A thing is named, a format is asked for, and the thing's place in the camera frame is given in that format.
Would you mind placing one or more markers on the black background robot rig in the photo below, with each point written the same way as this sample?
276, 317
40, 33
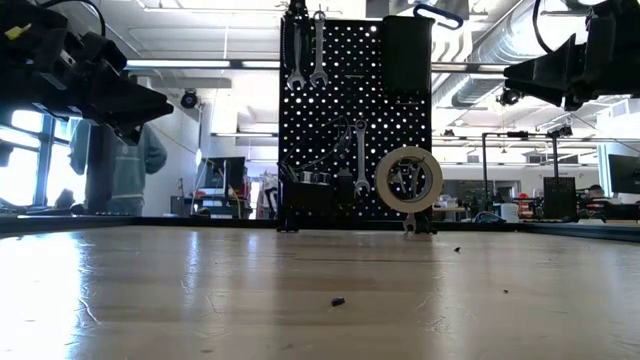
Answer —
484, 165

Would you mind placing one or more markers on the small chrome socket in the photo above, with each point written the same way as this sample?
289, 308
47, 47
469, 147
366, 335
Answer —
324, 178
307, 177

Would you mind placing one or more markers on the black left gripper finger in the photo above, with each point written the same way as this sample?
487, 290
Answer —
130, 105

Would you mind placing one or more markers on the black ceiling spotlight cluster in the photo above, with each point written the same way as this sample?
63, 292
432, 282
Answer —
510, 96

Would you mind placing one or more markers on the black building pillar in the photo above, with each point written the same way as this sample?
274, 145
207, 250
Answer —
100, 175

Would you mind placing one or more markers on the small black debris chip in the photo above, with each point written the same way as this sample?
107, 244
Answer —
338, 301

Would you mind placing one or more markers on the long ceiling light fixture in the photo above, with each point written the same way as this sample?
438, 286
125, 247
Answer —
175, 63
470, 67

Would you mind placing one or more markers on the black ceiling camera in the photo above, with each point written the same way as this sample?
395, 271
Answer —
189, 99
560, 131

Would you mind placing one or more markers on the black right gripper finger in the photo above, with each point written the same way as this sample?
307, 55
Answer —
550, 70

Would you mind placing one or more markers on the black computer monitor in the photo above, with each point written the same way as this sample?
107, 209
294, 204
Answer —
225, 172
625, 174

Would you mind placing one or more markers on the white masking tape roll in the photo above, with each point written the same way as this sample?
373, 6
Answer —
382, 185

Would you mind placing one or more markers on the black aluminium table frame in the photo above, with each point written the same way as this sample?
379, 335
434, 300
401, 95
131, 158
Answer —
150, 222

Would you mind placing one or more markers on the small U-shaped metal hook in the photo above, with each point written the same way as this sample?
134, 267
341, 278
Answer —
355, 76

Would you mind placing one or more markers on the pair of hanging wrenches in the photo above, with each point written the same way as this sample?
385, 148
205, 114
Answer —
308, 36

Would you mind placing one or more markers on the short silver combination wrench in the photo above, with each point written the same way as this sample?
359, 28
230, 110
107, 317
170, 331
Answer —
410, 225

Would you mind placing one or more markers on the silver spiral air duct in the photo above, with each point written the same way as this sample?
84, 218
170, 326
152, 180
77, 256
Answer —
480, 85

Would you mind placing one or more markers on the black perforated pegboard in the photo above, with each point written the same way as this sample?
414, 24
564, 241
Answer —
340, 100

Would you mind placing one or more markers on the person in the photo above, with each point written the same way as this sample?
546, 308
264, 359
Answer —
595, 191
135, 165

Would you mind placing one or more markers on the small background black pegboard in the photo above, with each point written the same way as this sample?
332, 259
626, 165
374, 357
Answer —
560, 197

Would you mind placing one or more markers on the black pegboard bin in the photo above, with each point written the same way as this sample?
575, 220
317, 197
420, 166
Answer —
407, 55

